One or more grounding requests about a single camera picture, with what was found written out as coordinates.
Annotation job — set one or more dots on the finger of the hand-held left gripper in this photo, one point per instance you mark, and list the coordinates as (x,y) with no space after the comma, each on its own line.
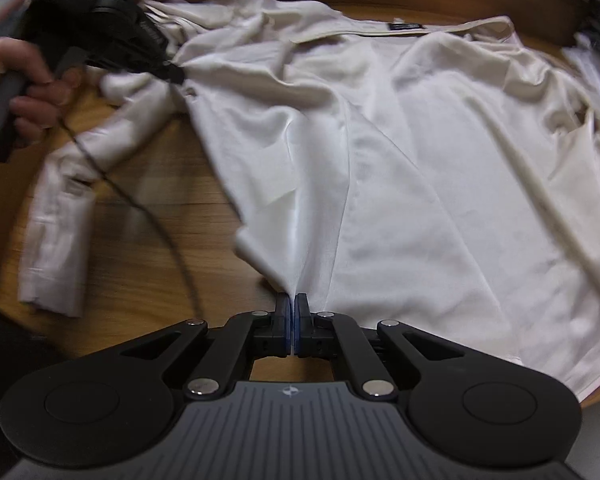
(170,72)

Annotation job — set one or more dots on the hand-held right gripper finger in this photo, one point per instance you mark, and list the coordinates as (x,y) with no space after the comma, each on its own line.
(298,325)
(288,325)

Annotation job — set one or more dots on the cream shirt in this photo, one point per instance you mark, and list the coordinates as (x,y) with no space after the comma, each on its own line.
(405,185)

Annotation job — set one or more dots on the white folded clothes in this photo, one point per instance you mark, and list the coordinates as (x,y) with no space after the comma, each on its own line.
(597,75)

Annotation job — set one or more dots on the person's left hand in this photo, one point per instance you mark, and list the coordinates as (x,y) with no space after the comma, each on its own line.
(30,65)

